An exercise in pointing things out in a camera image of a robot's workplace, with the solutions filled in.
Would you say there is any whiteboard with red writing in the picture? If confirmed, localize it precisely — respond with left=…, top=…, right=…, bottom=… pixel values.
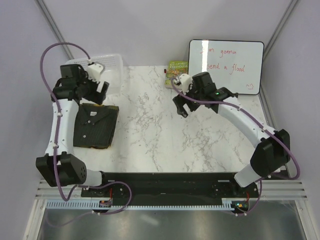
left=188, top=39, right=265, bottom=96

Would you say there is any green children's book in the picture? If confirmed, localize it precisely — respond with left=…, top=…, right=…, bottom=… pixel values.
left=164, top=60, right=189, bottom=89

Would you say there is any white plastic basket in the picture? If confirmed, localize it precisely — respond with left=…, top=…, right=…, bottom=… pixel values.
left=65, top=52, right=124, bottom=96

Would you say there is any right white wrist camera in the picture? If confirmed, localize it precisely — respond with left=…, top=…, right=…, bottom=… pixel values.
left=173, top=73, right=193, bottom=94

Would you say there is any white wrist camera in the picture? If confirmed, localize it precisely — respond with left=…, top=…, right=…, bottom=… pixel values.
left=86, top=59, right=105, bottom=83
left=173, top=73, right=193, bottom=94

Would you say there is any black pinstriped long sleeve shirt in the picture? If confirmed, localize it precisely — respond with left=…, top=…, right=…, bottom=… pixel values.
left=73, top=103, right=119, bottom=149

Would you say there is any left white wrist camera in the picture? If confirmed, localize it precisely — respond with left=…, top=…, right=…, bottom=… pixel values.
left=86, top=59, right=105, bottom=83

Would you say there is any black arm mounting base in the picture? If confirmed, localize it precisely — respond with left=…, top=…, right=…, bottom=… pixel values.
left=52, top=171, right=260, bottom=201

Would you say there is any yellow plaid folded shirt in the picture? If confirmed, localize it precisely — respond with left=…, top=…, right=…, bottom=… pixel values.
left=84, top=104, right=120, bottom=150

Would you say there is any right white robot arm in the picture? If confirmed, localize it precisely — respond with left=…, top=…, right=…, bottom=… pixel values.
left=170, top=72, right=290, bottom=197

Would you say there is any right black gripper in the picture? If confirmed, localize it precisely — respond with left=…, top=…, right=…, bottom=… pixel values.
left=172, top=81, right=205, bottom=118

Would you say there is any white slotted cable duct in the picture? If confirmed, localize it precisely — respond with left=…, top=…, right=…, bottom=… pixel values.
left=46, top=198, right=250, bottom=211

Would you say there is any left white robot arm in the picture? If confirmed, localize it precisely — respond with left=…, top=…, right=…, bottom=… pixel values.
left=35, top=62, right=110, bottom=197

